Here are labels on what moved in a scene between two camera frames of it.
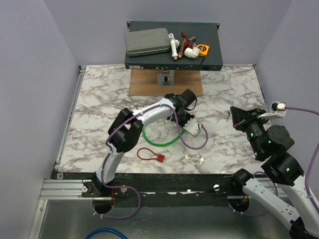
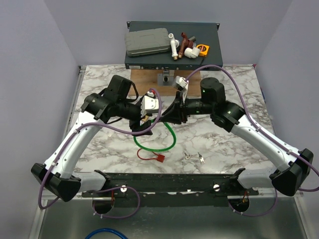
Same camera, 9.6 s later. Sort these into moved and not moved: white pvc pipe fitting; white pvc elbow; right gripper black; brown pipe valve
Moved: right gripper black
Not moved: white pvc pipe fitting; brown pipe valve; white pvc elbow
